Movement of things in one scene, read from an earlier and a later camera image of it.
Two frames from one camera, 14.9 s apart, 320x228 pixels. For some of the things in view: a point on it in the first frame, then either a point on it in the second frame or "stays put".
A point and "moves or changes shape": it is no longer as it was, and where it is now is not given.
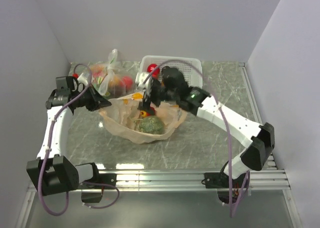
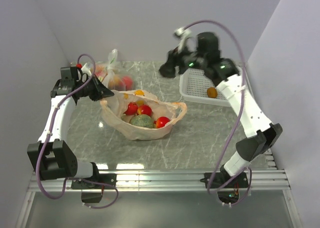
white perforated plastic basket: [190, 66] moves or changes shape
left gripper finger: [100, 100] -> [102, 90]
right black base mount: [221, 180] stays put
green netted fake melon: [151, 124] -> [142, 120]
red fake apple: [156, 72] -> [132, 109]
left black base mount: [110, 179] stays put
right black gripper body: [159, 93] -> [190, 60]
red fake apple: [144, 114] -> [161, 121]
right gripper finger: [146, 103] -> [168, 69]
